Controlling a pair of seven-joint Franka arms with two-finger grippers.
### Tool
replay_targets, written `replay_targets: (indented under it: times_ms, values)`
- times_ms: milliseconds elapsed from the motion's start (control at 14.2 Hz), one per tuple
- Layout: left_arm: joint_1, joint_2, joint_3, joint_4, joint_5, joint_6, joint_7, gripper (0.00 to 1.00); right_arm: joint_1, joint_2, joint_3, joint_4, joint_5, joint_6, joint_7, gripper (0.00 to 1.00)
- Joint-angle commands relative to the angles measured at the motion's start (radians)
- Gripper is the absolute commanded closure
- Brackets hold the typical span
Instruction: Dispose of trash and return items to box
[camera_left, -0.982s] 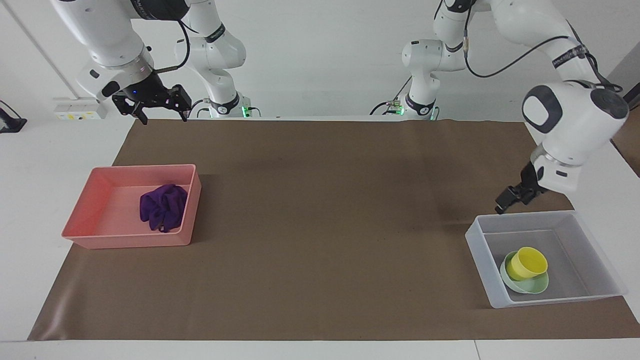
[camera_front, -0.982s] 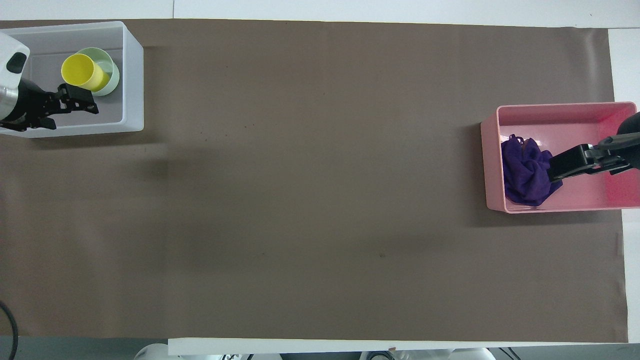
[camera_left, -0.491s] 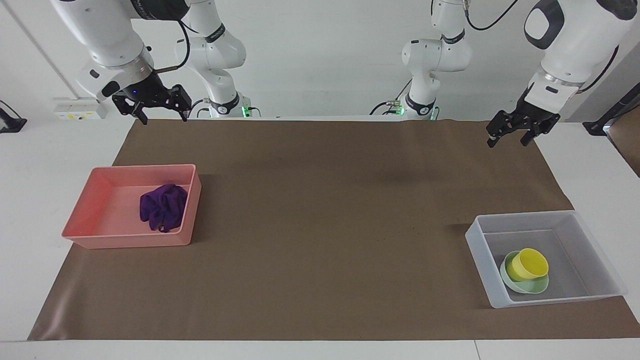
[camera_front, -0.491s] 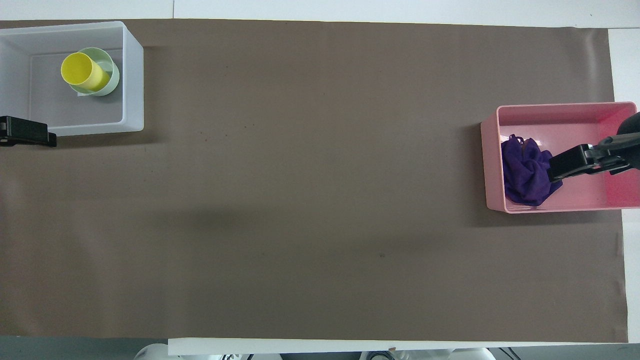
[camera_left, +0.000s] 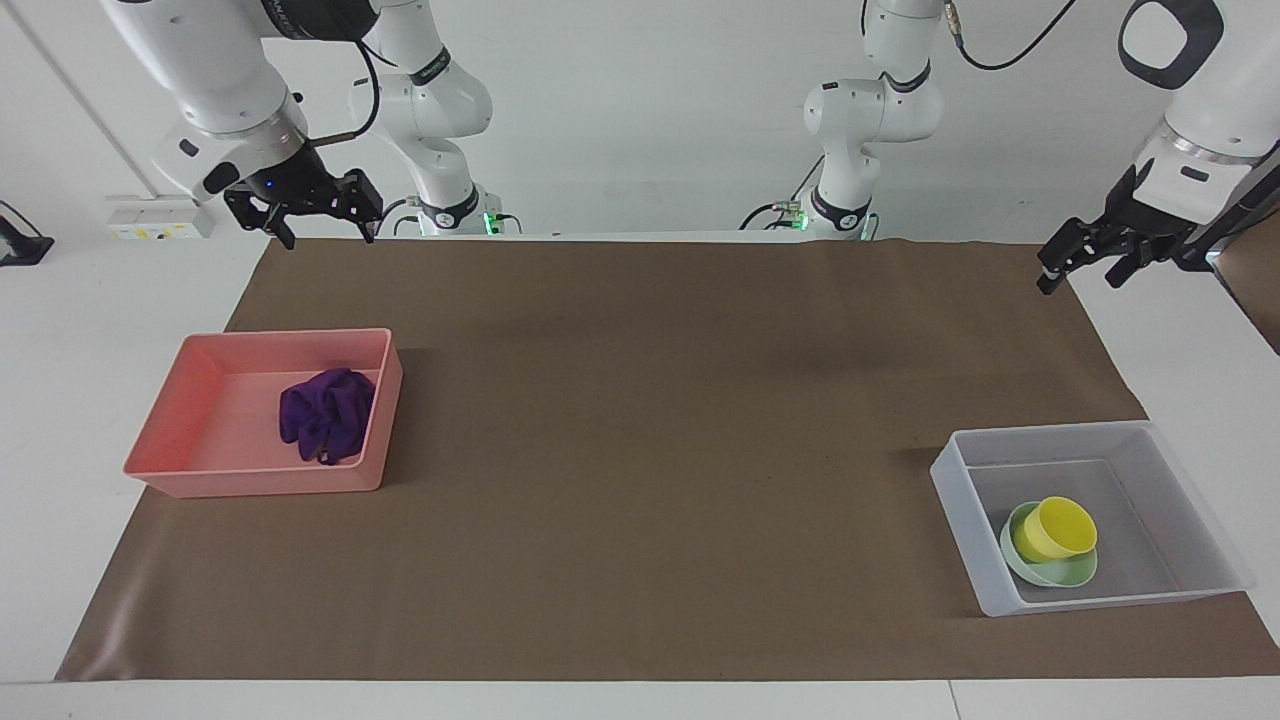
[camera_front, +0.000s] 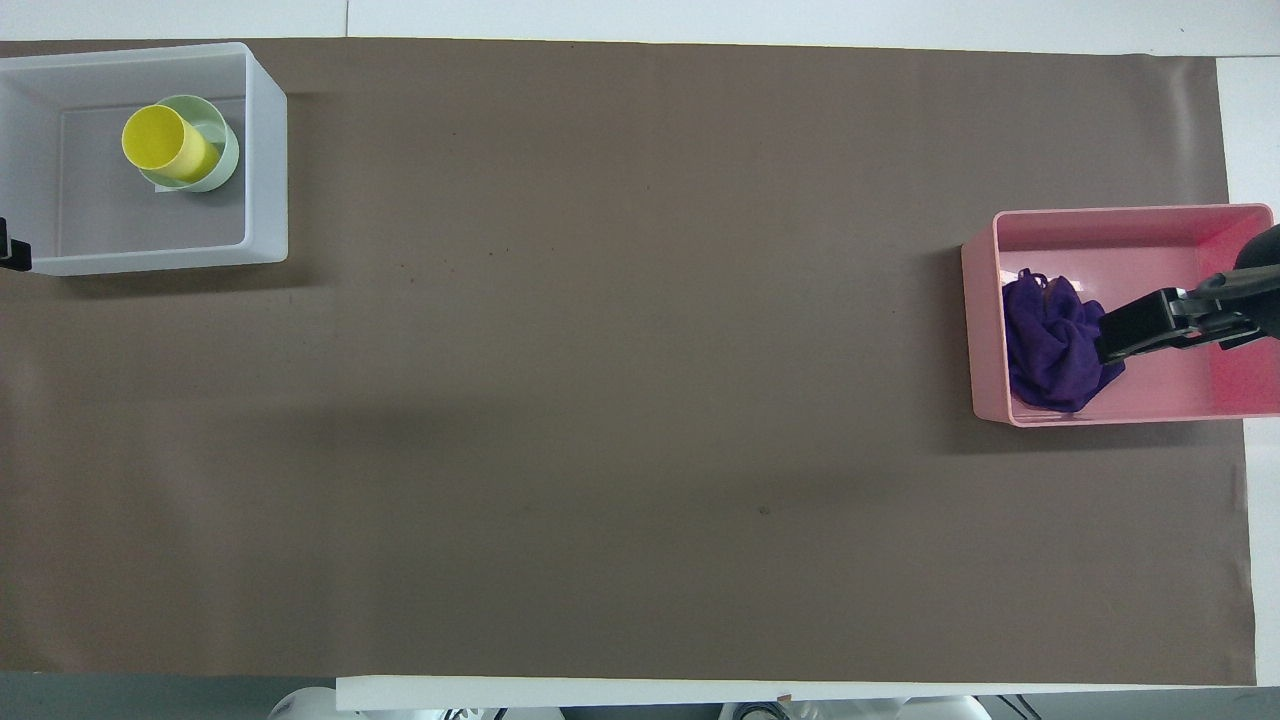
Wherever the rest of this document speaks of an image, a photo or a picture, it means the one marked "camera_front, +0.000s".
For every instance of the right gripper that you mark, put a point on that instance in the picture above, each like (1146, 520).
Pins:
(1266, 250)

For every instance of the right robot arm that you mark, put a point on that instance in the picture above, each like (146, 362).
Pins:
(940, 708)

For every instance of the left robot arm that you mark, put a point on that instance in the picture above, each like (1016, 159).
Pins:
(300, 703)

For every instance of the pink plastic box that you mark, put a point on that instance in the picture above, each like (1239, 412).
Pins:
(1160, 395)

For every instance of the translucent white plastic box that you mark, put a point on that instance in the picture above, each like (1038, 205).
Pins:
(265, 150)

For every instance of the purple cloth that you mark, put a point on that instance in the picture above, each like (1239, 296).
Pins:
(1045, 345)

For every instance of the pale green plastic cup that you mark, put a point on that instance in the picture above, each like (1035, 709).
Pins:
(224, 150)

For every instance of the yellow plastic cup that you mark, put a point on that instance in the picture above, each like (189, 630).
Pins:
(160, 140)

